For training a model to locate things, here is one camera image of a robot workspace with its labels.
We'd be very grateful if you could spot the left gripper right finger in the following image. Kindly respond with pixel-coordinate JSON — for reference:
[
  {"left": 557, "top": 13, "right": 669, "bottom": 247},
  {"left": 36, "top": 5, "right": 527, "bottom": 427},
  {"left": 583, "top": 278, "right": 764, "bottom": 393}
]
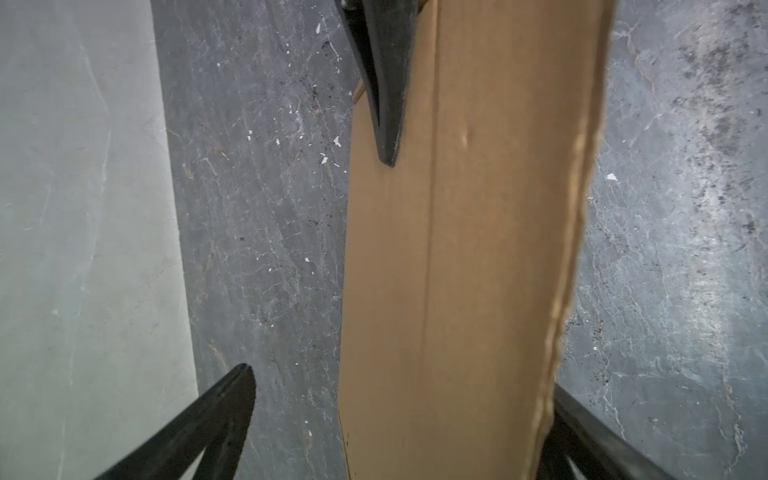
[{"left": 536, "top": 385, "right": 672, "bottom": 480}]

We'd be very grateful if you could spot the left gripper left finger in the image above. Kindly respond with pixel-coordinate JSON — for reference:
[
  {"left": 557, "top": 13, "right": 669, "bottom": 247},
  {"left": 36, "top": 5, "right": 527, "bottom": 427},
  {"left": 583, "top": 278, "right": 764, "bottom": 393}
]
[{"left": 99, "top": 363, "right": 256, "bottom": 479}]

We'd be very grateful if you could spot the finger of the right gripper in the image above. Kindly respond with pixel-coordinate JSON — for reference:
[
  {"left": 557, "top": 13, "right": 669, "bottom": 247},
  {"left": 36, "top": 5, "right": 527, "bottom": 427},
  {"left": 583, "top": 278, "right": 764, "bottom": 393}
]
[{"left": 335, "top": 0, "right": 420, "bottom": 167}]

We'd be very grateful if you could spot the cardboard box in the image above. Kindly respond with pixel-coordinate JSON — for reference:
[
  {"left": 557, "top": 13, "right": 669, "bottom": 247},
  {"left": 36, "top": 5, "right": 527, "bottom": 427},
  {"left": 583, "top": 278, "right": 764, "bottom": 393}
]
[{"left": 338, "top": 1, "right": 614, "bottom": 479}]

